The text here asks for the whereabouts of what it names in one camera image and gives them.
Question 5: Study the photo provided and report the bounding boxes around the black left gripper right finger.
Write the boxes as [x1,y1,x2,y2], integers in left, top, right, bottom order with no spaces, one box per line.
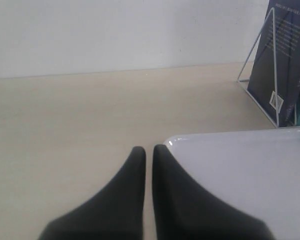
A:
[152,144,275,240]

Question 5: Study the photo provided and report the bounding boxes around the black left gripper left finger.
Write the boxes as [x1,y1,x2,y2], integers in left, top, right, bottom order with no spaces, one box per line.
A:
[39,146,146,240]

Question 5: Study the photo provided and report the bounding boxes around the dark blue moon book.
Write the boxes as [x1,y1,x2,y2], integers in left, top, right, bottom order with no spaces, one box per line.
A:
[247,0,300,127]

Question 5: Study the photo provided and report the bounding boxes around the white square plastic tray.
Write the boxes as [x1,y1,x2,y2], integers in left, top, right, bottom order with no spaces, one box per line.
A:
[164,128,300,240]

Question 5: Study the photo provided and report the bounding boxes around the white wire book rack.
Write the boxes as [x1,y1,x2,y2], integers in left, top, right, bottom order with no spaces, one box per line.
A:
[237,6,300,128]

